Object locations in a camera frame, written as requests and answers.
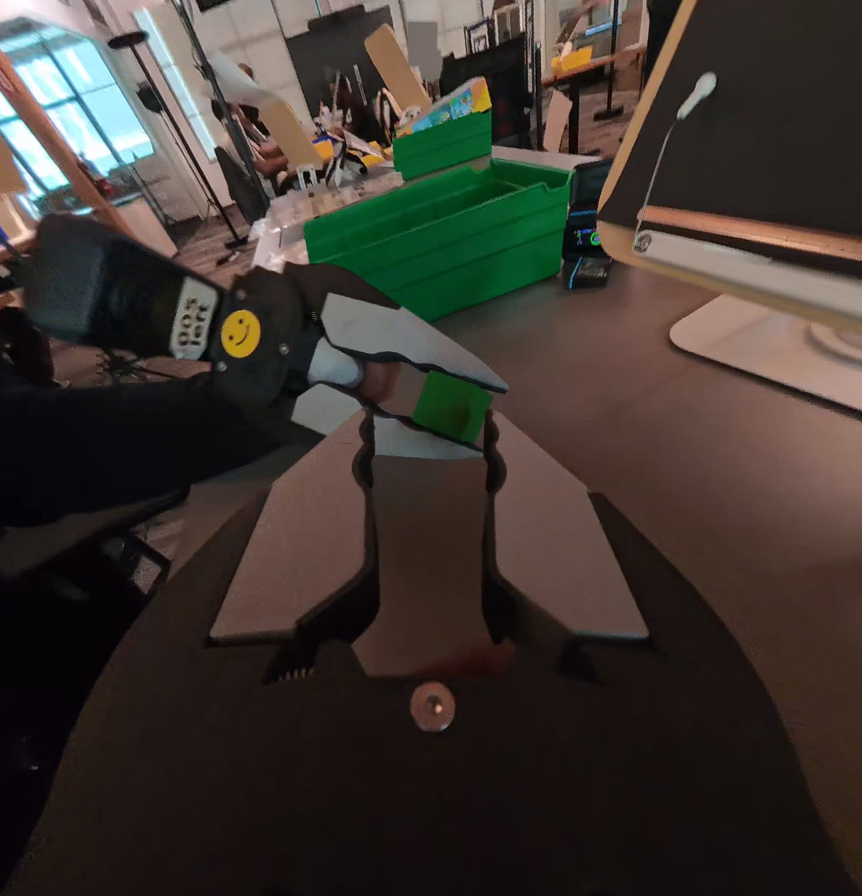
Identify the black cabinet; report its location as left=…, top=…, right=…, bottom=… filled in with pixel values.
left=441, top=35, right=533, bottom=148

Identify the person's left forearm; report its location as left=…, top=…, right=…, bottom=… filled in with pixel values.
left=0, top=343, right=327, bottom=529

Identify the beige board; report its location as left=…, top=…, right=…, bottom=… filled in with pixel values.
left=364, top=24, right=432, bottom=109
left=263, top=98, right=327, bottom=170

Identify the small black battery pack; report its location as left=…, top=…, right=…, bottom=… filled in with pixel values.
left=562, top=255, right=611, bottom=291

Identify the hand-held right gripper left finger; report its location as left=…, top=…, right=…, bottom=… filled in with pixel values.
left=208, top=408, right=381, bottom=645

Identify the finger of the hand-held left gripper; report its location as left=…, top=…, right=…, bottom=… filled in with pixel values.
left=291, top=383, right=485, bottom=462
left=307, top=293, right=510, bottom=395

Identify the black light stand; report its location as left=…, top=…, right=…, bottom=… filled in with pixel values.
left=109, top=31, right=251, bottom=252

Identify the silver clamp bar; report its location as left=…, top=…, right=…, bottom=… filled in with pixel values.
left=630, top=206, right=862, bottom=331

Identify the person's left hand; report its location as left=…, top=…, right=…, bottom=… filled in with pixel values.
left=361, top=358, right=402, bottom=407

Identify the wooden desk with black legs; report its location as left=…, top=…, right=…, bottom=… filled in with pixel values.
left=543, top=45, right=649, bottom=156

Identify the colourful box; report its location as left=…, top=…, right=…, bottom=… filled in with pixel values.
left=403, top=77, right=492, bottom=135

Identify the black board with wooden edge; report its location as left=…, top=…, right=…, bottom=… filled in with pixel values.
left=597, top=0, right=862, bottom=281

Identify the cluttered white table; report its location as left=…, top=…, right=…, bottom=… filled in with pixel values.
left=252, top=164, right=404, bottom=267

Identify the wire clip with white tip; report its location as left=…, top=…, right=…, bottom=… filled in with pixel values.
left=632, top=71, right=719, bottom=253

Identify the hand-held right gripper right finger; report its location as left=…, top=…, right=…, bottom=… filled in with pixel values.
left=483, top=410, right=650, bottom=645

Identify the black device with green display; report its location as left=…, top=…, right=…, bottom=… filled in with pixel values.
left=560, top=157, right=615, bottom=261

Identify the green block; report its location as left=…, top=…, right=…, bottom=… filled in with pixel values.
left=411, top=371, right=494, bottom=445

